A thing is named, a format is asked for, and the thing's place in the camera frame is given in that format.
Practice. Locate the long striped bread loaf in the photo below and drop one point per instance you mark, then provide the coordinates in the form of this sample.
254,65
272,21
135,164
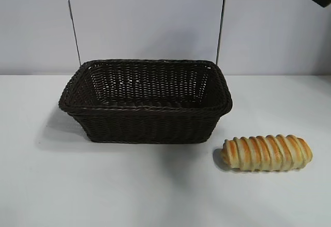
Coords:
266,153

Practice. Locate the dark brown wicker basket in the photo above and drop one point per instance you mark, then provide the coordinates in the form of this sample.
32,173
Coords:
144,128

